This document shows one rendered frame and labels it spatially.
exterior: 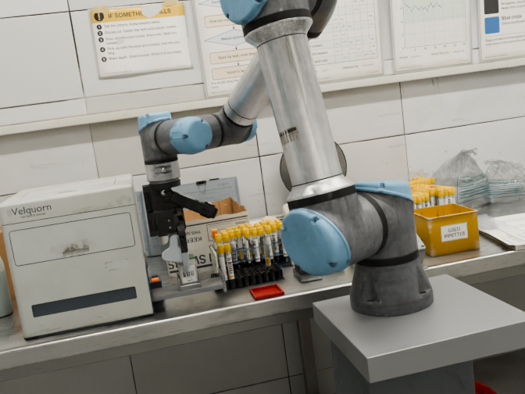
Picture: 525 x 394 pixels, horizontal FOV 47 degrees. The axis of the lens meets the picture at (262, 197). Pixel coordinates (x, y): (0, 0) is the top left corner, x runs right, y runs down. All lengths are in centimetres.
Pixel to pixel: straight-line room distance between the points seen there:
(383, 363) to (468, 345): 14
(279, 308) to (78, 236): 47
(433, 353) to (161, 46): 133
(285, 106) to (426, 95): 127
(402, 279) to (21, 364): 80
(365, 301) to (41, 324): 70
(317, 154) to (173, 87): 107
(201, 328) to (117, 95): 88
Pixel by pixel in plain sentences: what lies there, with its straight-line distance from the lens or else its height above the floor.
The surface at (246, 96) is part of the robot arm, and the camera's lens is 126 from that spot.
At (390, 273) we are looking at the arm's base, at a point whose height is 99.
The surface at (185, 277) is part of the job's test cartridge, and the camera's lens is 140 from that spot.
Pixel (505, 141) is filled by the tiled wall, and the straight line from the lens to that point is 236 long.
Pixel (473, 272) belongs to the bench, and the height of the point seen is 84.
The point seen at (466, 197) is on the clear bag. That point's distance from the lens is 209.
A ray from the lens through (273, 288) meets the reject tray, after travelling 144.
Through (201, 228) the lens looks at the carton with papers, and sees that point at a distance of 166.
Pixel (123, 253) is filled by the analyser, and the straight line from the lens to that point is 136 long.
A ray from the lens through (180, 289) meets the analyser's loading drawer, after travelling 140.
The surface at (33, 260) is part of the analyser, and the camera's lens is 138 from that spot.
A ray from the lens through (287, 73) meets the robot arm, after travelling 98.
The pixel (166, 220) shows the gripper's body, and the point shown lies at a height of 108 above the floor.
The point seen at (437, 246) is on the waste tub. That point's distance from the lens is 157.
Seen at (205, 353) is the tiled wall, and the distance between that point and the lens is 213.
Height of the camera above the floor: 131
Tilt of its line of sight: 9 degrees down
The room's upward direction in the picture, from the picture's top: 8 degrees counter-clockwise
